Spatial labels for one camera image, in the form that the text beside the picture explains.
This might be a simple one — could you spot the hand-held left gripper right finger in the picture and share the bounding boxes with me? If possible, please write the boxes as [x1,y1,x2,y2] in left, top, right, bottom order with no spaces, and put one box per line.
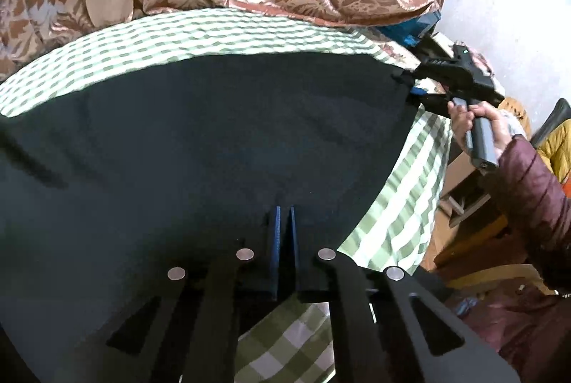
[288,206,522,383]

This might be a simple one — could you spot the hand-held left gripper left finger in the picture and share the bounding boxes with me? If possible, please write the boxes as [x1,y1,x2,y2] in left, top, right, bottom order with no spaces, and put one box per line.
[67,206,283,383]

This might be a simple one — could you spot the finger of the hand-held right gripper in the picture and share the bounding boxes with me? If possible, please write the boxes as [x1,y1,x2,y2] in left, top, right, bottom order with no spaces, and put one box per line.
[391,68,431,88]
[407,86,452,117]

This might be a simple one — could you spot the black pants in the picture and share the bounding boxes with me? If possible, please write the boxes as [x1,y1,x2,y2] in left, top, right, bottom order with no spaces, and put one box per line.
[0,53,422,383]

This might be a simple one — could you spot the person's right forearm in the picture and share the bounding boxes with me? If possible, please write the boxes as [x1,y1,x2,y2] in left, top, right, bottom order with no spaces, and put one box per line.
[496,134,571,292]

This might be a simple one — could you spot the person's right hand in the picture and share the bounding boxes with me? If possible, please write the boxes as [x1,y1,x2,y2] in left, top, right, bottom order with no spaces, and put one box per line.
[447,100,515,158]

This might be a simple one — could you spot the blue box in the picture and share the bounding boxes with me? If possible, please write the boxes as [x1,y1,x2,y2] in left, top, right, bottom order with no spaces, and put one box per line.
[377,10,441,50]

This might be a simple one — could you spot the black chair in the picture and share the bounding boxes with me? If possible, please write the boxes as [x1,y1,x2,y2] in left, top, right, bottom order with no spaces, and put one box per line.
[530,98,571,149]

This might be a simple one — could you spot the yellow jacket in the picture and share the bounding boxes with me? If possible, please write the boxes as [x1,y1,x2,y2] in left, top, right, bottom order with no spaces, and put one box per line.
[536,128,571,188]

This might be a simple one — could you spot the wooden furniture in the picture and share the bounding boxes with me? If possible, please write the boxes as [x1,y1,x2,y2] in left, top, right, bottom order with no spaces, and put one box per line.
[420,149,558,297]

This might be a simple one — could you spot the person's maroon clothing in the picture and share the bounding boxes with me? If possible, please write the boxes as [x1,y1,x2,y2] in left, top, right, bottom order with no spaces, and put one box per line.
[446,280,571,383]

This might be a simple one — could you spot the green checked bedsheet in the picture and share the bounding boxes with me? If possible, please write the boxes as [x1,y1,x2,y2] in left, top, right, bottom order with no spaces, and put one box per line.
[0,7,452,383]

